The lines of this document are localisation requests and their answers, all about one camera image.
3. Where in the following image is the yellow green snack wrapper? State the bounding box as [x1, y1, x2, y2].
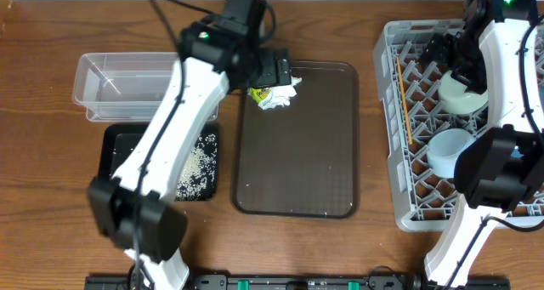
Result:
[247, 88, 271, 104]

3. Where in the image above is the white napkin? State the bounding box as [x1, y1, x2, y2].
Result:
[258, 77, 303, 110]

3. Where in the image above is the mint green bowl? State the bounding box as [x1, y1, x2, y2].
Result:
[438, 71, 489, 115]

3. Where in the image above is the wooden chopstick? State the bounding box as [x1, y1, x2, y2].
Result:
[396, 56, 413, 145]

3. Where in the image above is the light blue small bowl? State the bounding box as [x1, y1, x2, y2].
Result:
[427, 128, 475, 179]

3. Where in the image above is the white rice pile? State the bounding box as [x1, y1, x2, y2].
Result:
[176, 133, 218, 202]

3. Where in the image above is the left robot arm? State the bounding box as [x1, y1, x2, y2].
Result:
[88, 22, 292, 289]

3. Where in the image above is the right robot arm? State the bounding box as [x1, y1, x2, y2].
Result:
[418, 0, 543, 289]

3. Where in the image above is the black waste tray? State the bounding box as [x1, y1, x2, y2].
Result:
[98, 123, 218, 187]

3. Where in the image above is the grey dishwasher rack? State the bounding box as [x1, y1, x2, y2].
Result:
[372, 18, 544, 234]

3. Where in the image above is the brown serving tray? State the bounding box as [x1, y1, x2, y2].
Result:
[231, 60, 360, 219]

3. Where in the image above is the clear plastic bin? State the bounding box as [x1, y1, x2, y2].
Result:
[71, 52, 221, 123]

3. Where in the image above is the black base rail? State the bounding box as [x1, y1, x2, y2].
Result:
[83, 267, 512, 290]

